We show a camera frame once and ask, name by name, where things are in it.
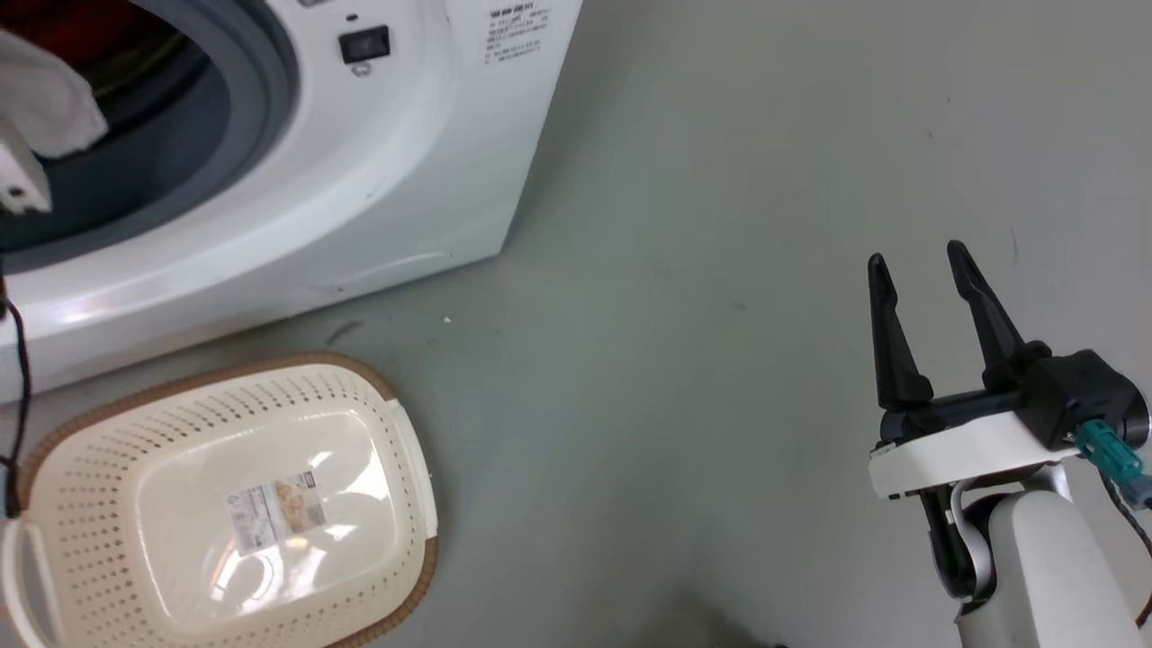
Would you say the red garment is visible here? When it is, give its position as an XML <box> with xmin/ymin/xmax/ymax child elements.
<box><xmin>0</xmin><ymin>0</ymin><xmax>185</xmax><ymax>66</ymax></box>

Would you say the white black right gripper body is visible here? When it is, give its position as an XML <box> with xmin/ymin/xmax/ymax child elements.
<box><xmin>868</xmin><ymin>387</ymin><xmax>1083</xmax><ymax>501</ymax></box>

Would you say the teal plug right arm cable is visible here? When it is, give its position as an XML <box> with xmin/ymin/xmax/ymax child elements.
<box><xmin>1069</xmin><ymin>418</ymin><xmax>1152</xmax><ymax>631</ymax></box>

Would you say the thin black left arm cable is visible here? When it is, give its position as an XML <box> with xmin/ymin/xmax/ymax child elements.
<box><xmin>0</xmin><ymin>274</ymin><xmax>33</xmax><ymax>518</ymax></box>

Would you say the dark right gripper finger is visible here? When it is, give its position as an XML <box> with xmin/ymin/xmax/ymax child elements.
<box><xmin>867</xmin><ymin>253</ymin><xmax>935</xmax><ymax>413</ymax></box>
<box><xmin>946</xmin><ymin>239</ymin><xmax>1029</xmax><ymax>393</ymax></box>

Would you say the cream perforated laundry basket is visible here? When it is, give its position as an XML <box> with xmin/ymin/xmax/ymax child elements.
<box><xmin>0</xmin><ymin>352</ymin><xmax>440</xmax><ymax>648</ymax></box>

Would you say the white front-load washing machine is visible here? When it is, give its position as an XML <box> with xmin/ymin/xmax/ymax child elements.
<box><xmin>0</xmin><ymin>0</ymin><xmax>584</xmax><ymax>403</ymax></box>

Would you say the black door latch socket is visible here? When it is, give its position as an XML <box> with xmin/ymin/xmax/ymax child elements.
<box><xmin>338</xmin><ymin>25</ymin><xmax>392</xmax><ymax>66</ymax></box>

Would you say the printed washing machine label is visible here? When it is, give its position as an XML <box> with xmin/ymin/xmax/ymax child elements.
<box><xmin>482</xmin><ymin>3</ymin><xmax>553</xmax><ymax>66</ymax></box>

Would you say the white cloth garment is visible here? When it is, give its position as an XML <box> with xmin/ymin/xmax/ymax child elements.
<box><xmin>0</xmin><ymin>30</ymin><xmax>111</xmax><ymax>160</ymax></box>

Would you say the grey rubber door gasket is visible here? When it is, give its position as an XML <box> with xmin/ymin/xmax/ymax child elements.
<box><xmin>0</xmin><ymin>0</ymin><xmax>300</xmax><ymax>275</ymax></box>

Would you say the paper basket label sticker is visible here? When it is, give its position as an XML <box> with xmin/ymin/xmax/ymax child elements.
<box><xmin>224</xmin><ymin>477</ymin><xmax>327</xmax><ymax>555</ymax></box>

